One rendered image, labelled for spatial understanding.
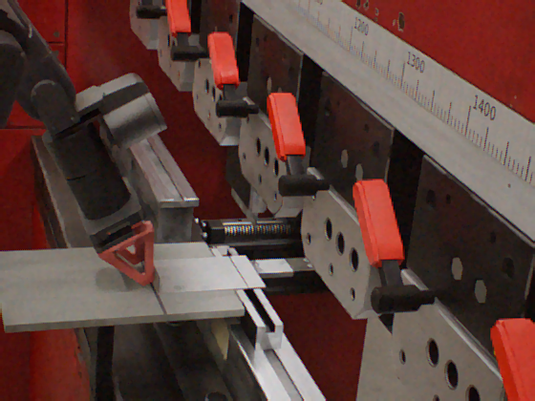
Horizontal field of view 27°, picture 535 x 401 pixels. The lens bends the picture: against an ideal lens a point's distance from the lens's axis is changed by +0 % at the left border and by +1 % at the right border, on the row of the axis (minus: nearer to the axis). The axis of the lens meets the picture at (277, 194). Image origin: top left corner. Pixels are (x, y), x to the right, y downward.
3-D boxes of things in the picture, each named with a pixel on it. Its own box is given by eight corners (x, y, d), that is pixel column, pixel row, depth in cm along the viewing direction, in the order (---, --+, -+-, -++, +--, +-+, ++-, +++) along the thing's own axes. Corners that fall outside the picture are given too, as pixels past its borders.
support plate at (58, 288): (-10, 259, 131) (-10, 251, 131) (204, 248, 140) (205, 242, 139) (5, 333, 116) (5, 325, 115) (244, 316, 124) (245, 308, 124)
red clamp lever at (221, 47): (205, 29, 110) (221, 112, 106) (245, 30, 111) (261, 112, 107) (202, 39, 111) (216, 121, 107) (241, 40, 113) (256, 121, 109)
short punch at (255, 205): (224, 195, 133) (229, 121, 130) (239, 195, 134) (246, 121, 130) (246, 229, 124) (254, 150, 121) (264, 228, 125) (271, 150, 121)
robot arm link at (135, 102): (16, 69, 120) (25, 91, 112) (111, 22, 121) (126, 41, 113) (66, 159, 125) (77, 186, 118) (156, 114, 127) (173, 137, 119)
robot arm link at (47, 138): (33, 123, 120) (40, 140, 116) (91, 94, 121) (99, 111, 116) (62, 174, 124) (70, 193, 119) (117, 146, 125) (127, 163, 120)
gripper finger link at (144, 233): (165, 251, 131) (133, 187, 126) (179, 278, 124) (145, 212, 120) (114, 278, 130) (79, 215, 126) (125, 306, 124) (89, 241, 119)
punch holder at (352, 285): (297, 248, 98) (317, 70, 92) (385, 243, 101) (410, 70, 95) (360, 330, 85) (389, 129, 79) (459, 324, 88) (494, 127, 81)
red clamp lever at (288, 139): (265, 88, 92) (286, 190, 88) (310, 88, 94) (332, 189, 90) (260, 99, 94) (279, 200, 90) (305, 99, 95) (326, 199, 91)
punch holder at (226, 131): (191, 108, 133) (201, -29, 127) (258, 108, 136) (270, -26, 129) (224, 151, 120) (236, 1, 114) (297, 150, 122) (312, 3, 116)
